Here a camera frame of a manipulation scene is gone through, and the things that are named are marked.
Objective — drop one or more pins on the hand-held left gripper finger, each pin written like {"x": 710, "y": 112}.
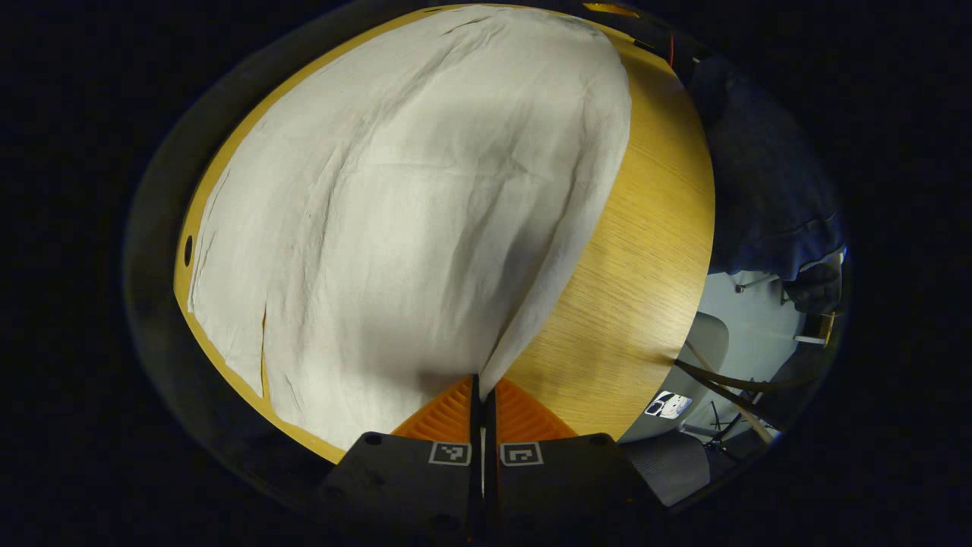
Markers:
{"x": 475, "y": 418}
{"x": 490, "y": 425}

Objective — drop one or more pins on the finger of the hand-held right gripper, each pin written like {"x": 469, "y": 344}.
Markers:
{"x": 611, "y": 10}

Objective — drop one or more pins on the white jeans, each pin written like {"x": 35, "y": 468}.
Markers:
{"x": 418, "y": 190}

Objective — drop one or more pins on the person's dark blue clothing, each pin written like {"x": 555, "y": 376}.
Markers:
{"x": 759, "y": 190}

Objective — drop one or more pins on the small white printed card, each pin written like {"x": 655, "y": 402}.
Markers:
{"x": 668, "y": 405}

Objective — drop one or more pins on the grey chair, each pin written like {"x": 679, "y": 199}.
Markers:
{"x": 706, "y": 342}

